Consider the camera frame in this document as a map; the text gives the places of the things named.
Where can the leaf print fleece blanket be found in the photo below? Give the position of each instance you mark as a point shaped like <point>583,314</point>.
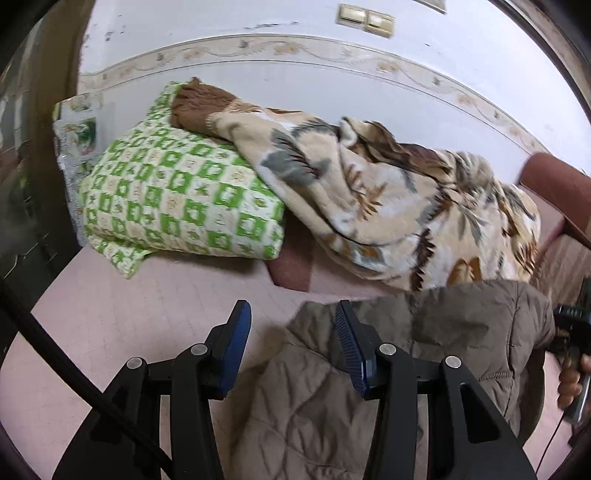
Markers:
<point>369,207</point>

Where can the pink quilted sofa cover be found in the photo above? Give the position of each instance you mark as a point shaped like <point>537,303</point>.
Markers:
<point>138,304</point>

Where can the printed plastic bag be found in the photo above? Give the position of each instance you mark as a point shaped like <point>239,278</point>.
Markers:
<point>74,134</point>

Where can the beige wall switch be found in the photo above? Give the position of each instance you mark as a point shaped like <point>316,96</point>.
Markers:
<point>364,19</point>

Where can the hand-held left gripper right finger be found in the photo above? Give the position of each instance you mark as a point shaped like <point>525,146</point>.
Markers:
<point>353,355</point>

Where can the striped floral cushion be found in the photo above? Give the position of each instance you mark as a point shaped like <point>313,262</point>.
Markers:
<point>565,263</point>

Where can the dark wooden door frame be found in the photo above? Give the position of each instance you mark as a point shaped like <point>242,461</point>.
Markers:
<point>41,138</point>

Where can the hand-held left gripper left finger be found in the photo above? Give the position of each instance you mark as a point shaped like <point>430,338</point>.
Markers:
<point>235,350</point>

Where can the grey hooded puffer jacket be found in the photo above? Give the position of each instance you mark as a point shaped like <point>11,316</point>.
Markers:
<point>295,415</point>

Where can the green checkered pillow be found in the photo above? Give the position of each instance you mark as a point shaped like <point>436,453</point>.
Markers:
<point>184,194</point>

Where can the person's right hand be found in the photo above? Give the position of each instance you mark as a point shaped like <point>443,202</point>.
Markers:
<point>569,385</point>

